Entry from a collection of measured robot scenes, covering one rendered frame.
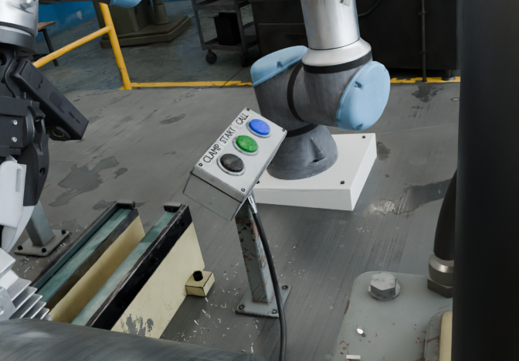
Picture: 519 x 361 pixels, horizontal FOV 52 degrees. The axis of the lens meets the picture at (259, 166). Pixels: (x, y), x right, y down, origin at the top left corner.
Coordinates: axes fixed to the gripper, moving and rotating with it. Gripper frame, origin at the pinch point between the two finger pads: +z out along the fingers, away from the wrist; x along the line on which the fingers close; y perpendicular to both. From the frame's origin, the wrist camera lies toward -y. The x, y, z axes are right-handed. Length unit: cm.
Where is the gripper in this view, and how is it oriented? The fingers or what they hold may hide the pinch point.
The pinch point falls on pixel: (8, 240)
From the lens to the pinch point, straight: 59.9
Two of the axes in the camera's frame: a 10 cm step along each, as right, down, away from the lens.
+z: -0.2, 10.0, 0.0
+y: -3.7, -0.1, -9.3
